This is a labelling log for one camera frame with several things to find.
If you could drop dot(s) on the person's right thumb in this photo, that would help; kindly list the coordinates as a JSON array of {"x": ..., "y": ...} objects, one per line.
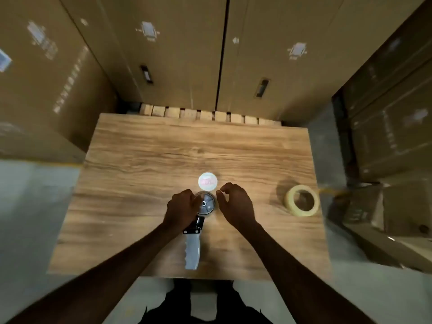
[{"x": 221, "y": 202}]

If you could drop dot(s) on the beige packing tape roll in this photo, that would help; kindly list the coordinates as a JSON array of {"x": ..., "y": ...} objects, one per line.
[{"x": 293, "y": 206}]

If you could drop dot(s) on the person's left fingers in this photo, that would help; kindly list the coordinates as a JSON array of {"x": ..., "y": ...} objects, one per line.
[{"x": 196, "y": 201}]

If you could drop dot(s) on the person's right forearm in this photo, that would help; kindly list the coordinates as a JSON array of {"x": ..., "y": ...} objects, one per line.
[{"x": 297, "y": 276}]

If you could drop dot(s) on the small open cardboard box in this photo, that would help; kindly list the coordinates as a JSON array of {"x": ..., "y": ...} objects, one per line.
[{"x": 398, "y": 212}]

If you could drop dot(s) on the person's left hand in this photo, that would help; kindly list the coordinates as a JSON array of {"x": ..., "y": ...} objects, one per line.
[{"x": 180, "y": 209}]

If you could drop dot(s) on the large cardboard box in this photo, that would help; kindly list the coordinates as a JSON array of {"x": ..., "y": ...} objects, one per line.
[
  {"x": 395, "y": 145},
  {"x": 40, "y": 80},
  {"x": 388, "y": 70},
  {"x": 162, "y": 47},
  {"x": 297, "y": 57}
]

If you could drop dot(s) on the white round label disc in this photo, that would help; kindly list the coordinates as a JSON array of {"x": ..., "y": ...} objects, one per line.
[{"x": 207, "y": 181}]

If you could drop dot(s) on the person's right hand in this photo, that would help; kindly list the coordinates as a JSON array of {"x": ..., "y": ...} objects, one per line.
[{"x": 238, "y": 207}]

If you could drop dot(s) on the grey handheld tape dispenser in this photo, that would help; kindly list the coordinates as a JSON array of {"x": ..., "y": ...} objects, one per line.
[{"x": 193, "y": 246}]

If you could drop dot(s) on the wooden pallet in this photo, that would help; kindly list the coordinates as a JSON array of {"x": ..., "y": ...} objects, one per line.
[{"x": 209, "y": 115}]

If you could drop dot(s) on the person's black trousers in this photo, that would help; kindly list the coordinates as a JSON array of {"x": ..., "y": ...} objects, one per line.
[{"x": 216, "y": 310}]

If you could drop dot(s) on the person's left forearm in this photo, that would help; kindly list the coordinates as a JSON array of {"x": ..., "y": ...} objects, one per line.
[{"x": 111, "y": 273}]

